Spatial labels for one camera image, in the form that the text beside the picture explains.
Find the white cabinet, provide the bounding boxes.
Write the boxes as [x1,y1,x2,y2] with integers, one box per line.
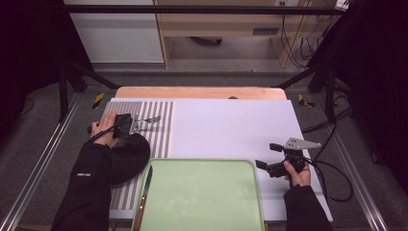
[64,0,166,64]

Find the green tray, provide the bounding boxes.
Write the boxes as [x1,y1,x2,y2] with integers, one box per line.
[131,158,266,231]

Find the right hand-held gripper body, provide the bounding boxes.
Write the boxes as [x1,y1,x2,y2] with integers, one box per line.
[268,138,321,178]

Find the black round plate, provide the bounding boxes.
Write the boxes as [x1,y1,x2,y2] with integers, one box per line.
[109,133,152,187]

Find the person's left hand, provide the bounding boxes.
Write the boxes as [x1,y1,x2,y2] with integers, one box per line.
[90,111,119,148]

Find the hanging black cables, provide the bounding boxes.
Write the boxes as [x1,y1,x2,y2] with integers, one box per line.
[279,1,323,69]

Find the black curtain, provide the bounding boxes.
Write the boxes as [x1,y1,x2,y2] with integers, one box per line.
[307,0,408,184]
[0,0,94,136]

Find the aluminium floor rail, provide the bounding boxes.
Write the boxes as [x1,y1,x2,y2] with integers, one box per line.
[316,95,391,231]
[0,95,81,231]

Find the right hand-held gripper black cable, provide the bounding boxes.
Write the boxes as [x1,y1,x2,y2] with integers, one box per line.
[304,157,354,203]

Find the white power strip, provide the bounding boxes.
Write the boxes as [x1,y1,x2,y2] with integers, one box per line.
[335,0,350,13]

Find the striped placemat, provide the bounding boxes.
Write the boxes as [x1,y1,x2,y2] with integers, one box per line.
[102,100,174,211]

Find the black floor cables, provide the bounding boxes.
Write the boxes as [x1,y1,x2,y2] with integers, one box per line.
[301,80,354,134]

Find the person's right hand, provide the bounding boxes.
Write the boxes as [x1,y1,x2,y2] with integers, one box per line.
[283,160,312,188]

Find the knife with wooden handle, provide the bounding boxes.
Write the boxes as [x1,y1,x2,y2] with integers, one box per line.
[133,165,154,231]

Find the fork with wooden handle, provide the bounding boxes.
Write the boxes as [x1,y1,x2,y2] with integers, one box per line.
[134,115,162,125]

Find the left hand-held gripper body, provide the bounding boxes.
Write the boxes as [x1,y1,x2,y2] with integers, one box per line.
[112,113,140,139]

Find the black metal stand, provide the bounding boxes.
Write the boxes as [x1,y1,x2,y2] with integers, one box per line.
[272,61,338,124]
[58,61,120,123]

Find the wooden desk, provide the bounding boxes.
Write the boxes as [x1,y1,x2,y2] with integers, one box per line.
[153,0,314,69]

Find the black horizontal frame bar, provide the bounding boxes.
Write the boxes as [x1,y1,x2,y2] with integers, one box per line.
[41,4,341,16]

